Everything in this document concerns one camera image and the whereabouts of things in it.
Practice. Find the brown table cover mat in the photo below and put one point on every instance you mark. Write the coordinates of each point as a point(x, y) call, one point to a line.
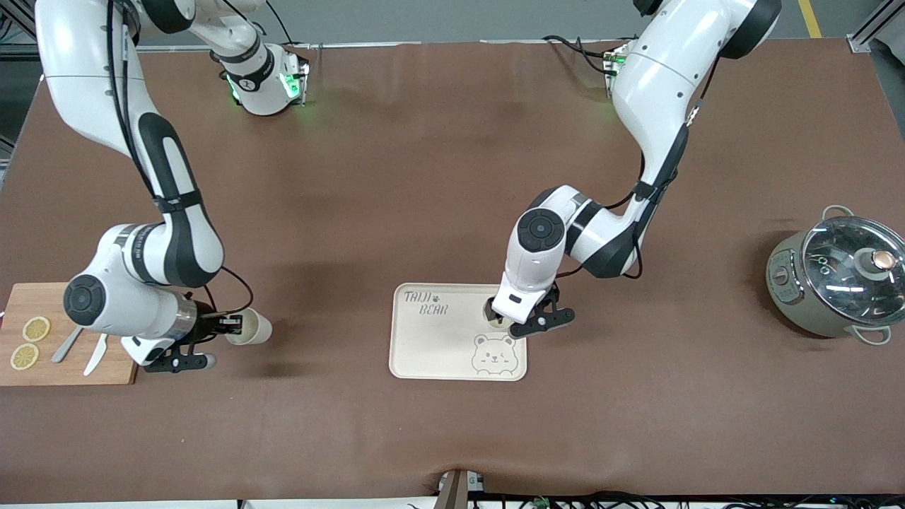
point(452, 177)

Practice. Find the lemon slice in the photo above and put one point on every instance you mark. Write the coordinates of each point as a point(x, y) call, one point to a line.
point(36, 329)
point(25, 357)

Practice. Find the white IKEA cup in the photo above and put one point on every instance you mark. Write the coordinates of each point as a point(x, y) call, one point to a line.
point(498, 323)
point(256, 327)

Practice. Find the grey plastic knife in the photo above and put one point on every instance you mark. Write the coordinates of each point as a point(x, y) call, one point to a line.
point(65, 346)

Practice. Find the aluminium frame profile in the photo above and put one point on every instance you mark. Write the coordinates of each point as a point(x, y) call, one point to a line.
point(880, 21)

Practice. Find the cream bear print tray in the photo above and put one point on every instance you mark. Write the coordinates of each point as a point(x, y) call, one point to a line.
point(438, 346)

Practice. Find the wooden cutting board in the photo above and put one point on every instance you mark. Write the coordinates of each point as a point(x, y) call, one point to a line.
point(35, 297)

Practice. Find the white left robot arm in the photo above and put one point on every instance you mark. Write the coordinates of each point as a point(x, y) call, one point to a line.
point(657, 92)

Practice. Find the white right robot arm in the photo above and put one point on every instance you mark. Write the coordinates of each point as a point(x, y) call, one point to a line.
point(170, 240)

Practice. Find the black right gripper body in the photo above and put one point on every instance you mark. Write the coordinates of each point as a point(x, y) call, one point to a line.
point(206, 326)

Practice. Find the metal table edge bracket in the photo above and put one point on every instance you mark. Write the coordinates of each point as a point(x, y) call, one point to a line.
point(456, 491)

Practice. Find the grey pot with glass lid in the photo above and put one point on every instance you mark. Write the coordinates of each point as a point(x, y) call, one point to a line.
point(795, 304)

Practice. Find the glass pot lid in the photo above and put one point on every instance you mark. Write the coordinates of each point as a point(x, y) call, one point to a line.
point(841, 276)

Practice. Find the white plastic knife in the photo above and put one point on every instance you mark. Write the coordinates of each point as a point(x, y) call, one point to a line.
point(95, 357)

